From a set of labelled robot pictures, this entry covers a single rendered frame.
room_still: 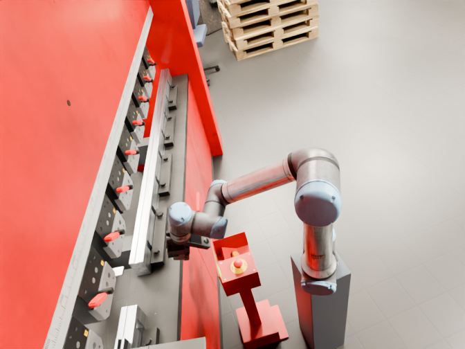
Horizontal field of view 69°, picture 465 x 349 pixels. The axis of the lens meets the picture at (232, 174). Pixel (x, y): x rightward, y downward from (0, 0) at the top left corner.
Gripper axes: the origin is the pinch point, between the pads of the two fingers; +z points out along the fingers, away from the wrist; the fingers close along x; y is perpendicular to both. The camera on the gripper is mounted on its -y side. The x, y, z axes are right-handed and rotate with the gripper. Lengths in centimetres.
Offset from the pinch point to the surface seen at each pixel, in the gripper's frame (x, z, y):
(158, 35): -174, 6, 5
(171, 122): -100, 22, 1
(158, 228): -19.0, 9.0, 11.3
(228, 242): -10.7, 13.6, -20.0
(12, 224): 19, -66, 35
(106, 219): -0.8, -32.4, 24.9
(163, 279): 5.2, 7.2, 9.9
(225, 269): 3.1, 10.6, -16.2
